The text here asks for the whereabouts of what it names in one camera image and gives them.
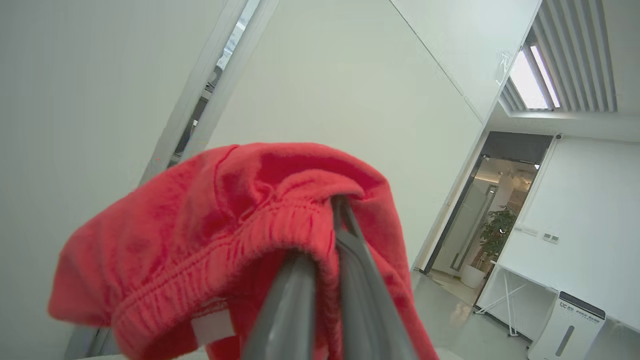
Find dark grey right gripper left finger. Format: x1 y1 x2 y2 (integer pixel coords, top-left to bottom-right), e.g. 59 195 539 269
241 252 319 360

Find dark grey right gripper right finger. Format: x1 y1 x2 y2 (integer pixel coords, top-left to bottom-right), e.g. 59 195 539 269
331 196 418 360

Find red fleece shorts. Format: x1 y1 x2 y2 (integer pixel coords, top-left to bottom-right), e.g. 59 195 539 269
47 142 440 360

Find white plant pot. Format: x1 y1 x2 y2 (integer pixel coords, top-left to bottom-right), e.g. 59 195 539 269
460 262 487 290

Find green potted plant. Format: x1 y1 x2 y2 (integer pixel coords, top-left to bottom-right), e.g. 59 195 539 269
480 206 519 262

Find white folding table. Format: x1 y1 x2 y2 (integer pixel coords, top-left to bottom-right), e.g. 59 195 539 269
474 260 640 337

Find dark framed glass door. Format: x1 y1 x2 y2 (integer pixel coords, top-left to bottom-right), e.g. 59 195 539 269
424 131 555 277

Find white air purifier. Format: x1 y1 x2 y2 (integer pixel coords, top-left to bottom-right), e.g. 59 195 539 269
527 291 607 360

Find rectangular ceiling light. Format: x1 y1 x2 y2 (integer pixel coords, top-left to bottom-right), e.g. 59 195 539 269
509 44 562 111

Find grey ceiling slat panel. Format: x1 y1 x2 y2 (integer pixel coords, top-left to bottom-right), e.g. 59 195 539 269
499 0 619 115

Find aluminium frame rail with gap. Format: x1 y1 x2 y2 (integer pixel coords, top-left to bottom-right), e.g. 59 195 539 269
137 0 281 187

